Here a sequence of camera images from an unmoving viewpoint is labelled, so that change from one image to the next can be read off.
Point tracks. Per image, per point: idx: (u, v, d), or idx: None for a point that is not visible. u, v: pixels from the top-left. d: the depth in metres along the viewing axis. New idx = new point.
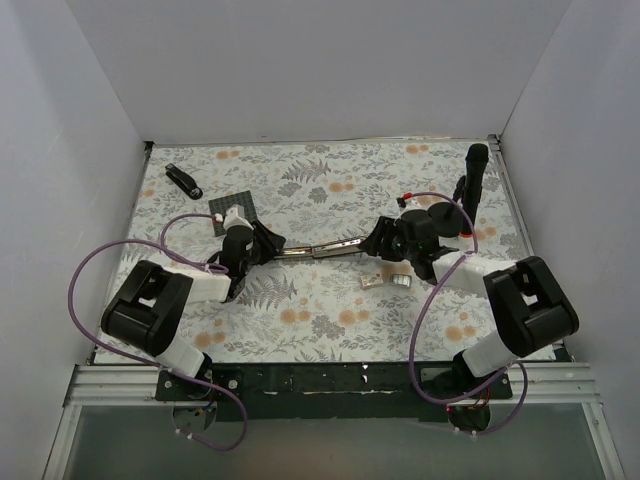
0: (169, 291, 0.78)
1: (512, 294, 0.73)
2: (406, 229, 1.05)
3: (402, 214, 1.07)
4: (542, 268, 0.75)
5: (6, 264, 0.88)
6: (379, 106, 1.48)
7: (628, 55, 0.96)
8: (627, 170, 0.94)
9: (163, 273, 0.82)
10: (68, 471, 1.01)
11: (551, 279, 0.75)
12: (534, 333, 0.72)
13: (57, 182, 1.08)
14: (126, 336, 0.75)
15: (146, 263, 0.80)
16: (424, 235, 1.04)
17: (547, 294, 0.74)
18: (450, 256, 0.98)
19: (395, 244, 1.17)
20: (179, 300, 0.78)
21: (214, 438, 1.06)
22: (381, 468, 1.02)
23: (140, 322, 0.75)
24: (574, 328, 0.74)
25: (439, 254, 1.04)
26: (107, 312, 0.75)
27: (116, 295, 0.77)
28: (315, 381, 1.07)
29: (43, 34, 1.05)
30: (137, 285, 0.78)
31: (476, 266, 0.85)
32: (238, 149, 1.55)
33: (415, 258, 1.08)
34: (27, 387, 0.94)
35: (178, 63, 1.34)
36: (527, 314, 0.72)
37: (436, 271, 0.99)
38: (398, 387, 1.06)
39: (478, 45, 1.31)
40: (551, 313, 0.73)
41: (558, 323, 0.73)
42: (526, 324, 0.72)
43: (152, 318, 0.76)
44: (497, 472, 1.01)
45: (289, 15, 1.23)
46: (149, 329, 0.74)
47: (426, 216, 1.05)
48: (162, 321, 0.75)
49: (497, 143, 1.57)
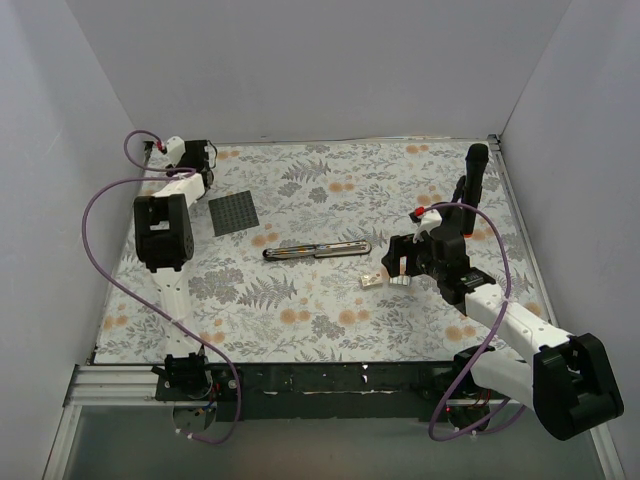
0: (174, 205, 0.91)
1: (563, 377, 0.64)
2: (436, 248, 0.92)
3: (433, 231, 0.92)
4: (600, 354, 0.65)
5: (6, 264, 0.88)
6: (379, 106, 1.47)
7: (628, 54, 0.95)
8: (628, 169, 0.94)
9: (158, 201, 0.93)
10: (68, 471, 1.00)
11: (607, 366, 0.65)
12: (578, 423, 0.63)
13: (56, 182, 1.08)
14: (161, 252, 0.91)
15: (142, 197, 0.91)
16: (455, 255, 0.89)
17: (597, 381, 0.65)
18: (490, 290, 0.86)
19: (419, 263, 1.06)
20: (184, 211, 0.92)
21: (214, 435, 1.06)
22: (382, 469, 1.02)
23: (169, 239, 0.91)
24: (618, 415, 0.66)
25: (472, 281, 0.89)
26: (140, 244, 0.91)
27: (137, 236, 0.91)
28: (315, 381, 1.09)
29: (43, 36, 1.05)
30: (142, 217, 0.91)
31: (522, 327, 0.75)
32: (238, 149, 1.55)
33: (443, 280, 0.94)
34: (26, 388, 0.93)
35: (179, 64, 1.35)
36: (575, 402, 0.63)
37: (470, 306, 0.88)
38: (398, 388, 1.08)
39: (478, 44, 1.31)
40: (596, 403, 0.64)
41: (600, 412, 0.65)
42: (571, 412, 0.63)
43: (173, 229, 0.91)
44: (498, 474, 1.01)
45: (288, 14, 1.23)
46: (177, 238, 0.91)
47: (458, 235, 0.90)
48: (183, 230, 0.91)
49: (497, 143, 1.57)
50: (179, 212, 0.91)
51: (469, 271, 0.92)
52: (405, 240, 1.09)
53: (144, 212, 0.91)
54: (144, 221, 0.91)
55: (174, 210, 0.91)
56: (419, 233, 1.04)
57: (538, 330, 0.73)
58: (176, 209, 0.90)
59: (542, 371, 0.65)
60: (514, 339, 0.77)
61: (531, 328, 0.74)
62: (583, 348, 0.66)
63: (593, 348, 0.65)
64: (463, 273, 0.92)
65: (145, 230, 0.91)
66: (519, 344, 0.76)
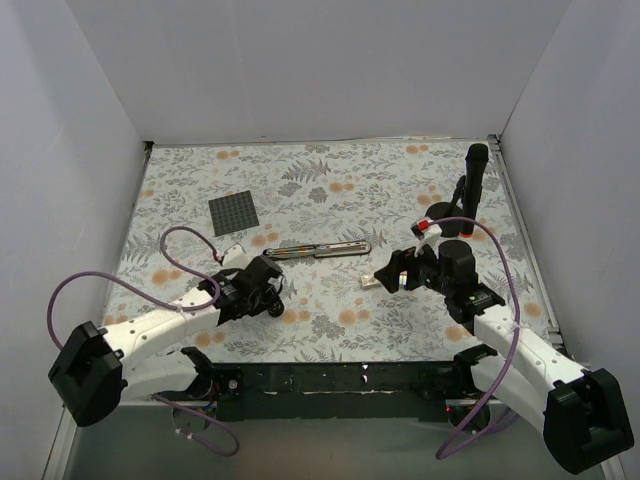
0: (101, 367, 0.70)
1: (576, 415, 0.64)
2: (445, 264, 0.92)
3: (442, 246, 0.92)
4: (613, 387, 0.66)
5: (8, 265, 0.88)
6: (379, 105, 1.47)
7: (628, 53, 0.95)
8: (628, 169, 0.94)
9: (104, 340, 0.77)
10: (68, 471, 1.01)
11: (619, 400, 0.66)
12: (590, 456, 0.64)
13: (55, 182, 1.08)
14: (67, 407, 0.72)
15: (88, 328, 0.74)
16: (464, 274, 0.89)
17: (610, 415, 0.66)
18: (500, 312, 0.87)
19: (422, 276, 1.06)
20: (111, 382, 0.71)
21: (214, 439, 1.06)
22: (382, 469, 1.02)
23: (76, 396, 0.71)
24: (628, 447, 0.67)
25: (480, 300, 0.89)
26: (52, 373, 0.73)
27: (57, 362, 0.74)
28: (314, 382, 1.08)
29: (42, 36, 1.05)
30: (71, 357, 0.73)
31: (534, 358, 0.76)
32: (238, 149, 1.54)
33: (450, 297, 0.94)
34: (26, 389, 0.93)
35: (179, 63, 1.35)
36: (587, 438, 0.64)
37: (478, 326, 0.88)
38: (397, 387, 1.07)
39: (477, 43, 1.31)
40: (609, 437, 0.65)
41: (611, 445, 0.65)
42: (583, 447, 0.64)
43: (83, 394, 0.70)
44: (498, 473, 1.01)
45: (288, 14, 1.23)
46: (81, 404, 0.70)
47: (468, 252, 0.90)
48: (89, 401, 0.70)
49: (497, 143, 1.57)
50: (101, 381, 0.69)
51: (477, 289, 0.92)
52: (406, 256, 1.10)
53: (78, 352, 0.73)
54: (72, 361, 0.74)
55: (96, 378, 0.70)
56: (421, 246, 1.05)
57: (551, 362, 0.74)
58: (99, 374, 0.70)
59: (555, 408, 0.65)
60: (525, 368, 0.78)
61: (544, 359, 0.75)
62: (596, 383, 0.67)
63: (606, 384, 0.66)
64: (471, 291, 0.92)
65: (66, 363, 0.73)
66: (530, 373, 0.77)
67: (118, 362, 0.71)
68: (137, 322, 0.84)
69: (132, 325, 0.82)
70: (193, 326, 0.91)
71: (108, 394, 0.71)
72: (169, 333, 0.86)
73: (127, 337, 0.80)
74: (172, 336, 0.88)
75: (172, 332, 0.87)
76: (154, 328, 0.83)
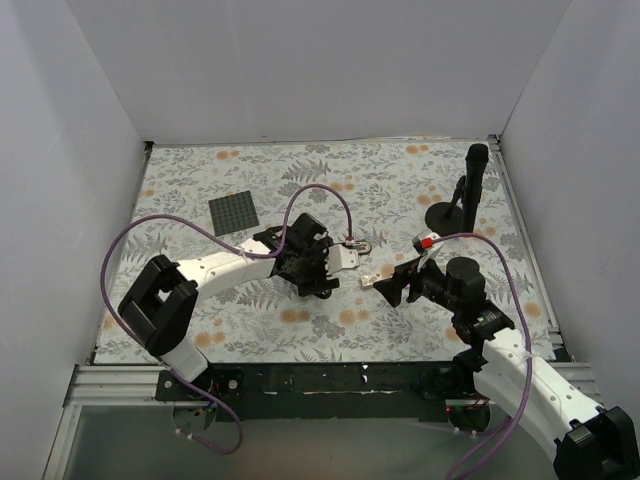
0: (172, 296, 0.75)
1: (591, 452, 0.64)
2: (454, 283, 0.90)
3: (450, 266, 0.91)
4: (626, 425, 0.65)
5: (8, 265, 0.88)
6: (379, 105, 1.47)
7: (628, 53, 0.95)
8: (628, 169, 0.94)
9: (178, 271, 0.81)
10: (68, 471, 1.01)
11: (633, 439, 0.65)
12: None
13: (55, 183, 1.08)
14: (135, 330, 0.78)
15: (162, 259, 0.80)
16: (473, 295, 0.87)
17: (622, 451, 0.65)
18: (512, 338, 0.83)
19: (426, 290, 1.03)
20: (182, 310, 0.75)
21: (213, 438, 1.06)
22: (382, 469, 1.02)
23: (148, 322, 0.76)
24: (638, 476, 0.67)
25: (487, 322, 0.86)
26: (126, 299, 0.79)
27: (129, 292, 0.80)
28: (315, 382, 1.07)
29: (41, 36, 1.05)
30: (146, 282, 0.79)
31: (549, 392, 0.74)
32: (238, 149, 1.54)
33: (458, 317, 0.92)
34: (26, 389, 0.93)
35: (179, 63, 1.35)
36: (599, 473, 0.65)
37: (487, 350, 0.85)
38: (398, 387, 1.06)
39: (477, 44, 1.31)
40: (623, 469, 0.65)
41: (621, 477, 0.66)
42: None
43: (157, 319, 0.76)
44: (497, 473, 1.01)
45: (288, 14, 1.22)
46: (155, 328, 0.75)
47: (477, 273, 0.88)
48: (161, 325, 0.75)
49: (497, 143, 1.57)
50: (175, 306, 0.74)
51: (485, 311, 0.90)
52: (409, 272, 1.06)
53: (154, 279, 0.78)
54: (148, 287, 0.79)
55: (171, 303, 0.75)
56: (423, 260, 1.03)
57: (566, 398, 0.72)
58: (173, 300, 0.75)
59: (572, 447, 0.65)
60: (538, 399, 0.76)
61: (559, 394, 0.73)
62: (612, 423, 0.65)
63: (620, 421, 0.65)
64: (480, 311, 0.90)
65: (138, 292, 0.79)
66: (544, 407, 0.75)
67: (190, 290, 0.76)
68: (205, 259, 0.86)
69: (201, 262, 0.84)
70: (254, 270, 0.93)
71: (181, 319, 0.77)
72: (233, 273, 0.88)
73: (198, 272, 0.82)
74: (237, 276, 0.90)
75: (236, 272, 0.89)
76: (221, 266, 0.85)
